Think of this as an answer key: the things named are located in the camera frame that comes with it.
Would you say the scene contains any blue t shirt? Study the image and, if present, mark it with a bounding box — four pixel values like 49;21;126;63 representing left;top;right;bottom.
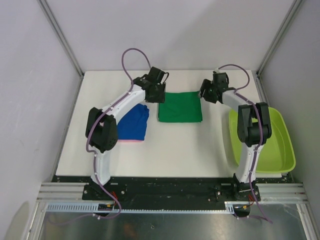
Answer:
117;103;150;141

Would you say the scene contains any corner aluminium post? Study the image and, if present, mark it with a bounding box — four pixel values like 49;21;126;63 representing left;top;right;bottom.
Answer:
256;0;308;76
37;0;85;77

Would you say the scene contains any aluminium frame rail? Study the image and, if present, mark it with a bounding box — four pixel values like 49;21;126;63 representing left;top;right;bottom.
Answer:
36;182;309;204

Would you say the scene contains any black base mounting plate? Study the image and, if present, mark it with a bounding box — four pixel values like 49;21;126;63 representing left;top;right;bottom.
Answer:
83;176;260;202

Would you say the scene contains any left corner aluminium post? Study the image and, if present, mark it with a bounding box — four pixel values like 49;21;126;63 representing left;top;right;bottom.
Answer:
37;0;85;77

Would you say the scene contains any right corner aluminium post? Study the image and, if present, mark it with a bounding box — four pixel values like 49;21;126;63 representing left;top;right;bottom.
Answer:
256;0;308;76

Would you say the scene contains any grey slotted cable duct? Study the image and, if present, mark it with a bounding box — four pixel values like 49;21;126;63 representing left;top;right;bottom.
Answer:
46;201;250;214

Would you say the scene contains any lime green plastic bin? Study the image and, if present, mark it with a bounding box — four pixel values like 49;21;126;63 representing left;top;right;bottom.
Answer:
228;107;296;174

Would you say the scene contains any green t shirt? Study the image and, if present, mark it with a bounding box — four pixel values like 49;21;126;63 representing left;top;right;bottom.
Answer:
157;91;203;123

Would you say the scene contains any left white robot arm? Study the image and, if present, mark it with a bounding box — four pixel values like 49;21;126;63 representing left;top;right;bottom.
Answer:
85;66;169;200

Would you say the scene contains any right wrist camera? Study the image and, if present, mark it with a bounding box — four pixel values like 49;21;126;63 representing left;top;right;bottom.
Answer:
213;68;222;74

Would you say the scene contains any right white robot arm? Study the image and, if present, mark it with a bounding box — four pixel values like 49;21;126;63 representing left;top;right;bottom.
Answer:
198;71;272;201

